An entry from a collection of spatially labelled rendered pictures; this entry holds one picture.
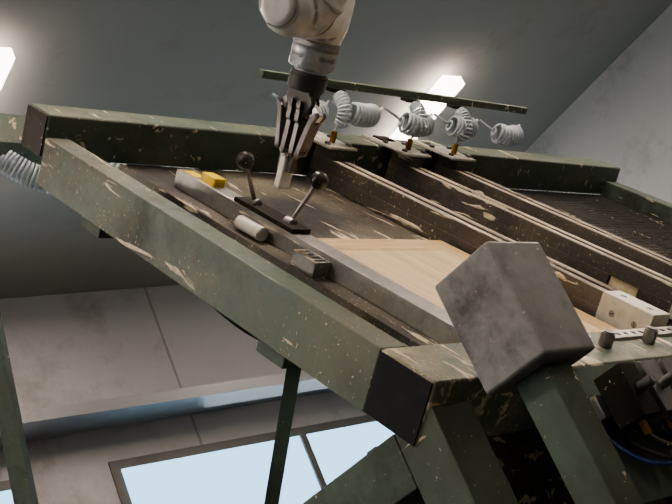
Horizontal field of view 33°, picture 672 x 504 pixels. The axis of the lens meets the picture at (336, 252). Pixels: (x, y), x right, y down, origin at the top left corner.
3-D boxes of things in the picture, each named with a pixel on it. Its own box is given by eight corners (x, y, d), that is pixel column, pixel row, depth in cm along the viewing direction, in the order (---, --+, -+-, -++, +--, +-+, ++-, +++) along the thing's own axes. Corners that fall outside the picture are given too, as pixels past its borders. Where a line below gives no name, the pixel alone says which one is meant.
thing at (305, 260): (312, 277, 214) (316, 262, 213) (289, 263, 219) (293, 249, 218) (327, 277, 217) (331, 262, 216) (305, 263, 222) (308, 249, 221)
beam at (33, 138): (40, 158, 248) (48, 114, 245) (19, 145, 255) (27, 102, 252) (613, 195, 398) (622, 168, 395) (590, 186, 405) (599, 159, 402)
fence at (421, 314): (478, 366, 190) (485, 344, 189) (173, 185, 255) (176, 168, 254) (497, 364, 193) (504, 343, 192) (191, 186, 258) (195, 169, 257)
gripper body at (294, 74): (281, 62, 218) (270, 109, 221) (309, 73, 212) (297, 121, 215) (311, 67, 223) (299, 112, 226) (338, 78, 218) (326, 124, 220)
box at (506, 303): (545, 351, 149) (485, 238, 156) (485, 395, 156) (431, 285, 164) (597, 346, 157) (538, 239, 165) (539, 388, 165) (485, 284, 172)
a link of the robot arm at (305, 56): (314, 43, 210) (306, 75, 212) (350, 49, 216) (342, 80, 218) (284, 32, 216) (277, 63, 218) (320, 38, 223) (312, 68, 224)
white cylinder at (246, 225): (232, 228, 233) (255, 241, 228) (235, 214, 232) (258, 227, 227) (243, 228, 235) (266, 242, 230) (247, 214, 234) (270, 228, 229)
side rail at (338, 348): (362, 412, 174) (380, 347, 171) (36, 184, 249) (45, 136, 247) (389, 409, 178) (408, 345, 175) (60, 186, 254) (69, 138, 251)
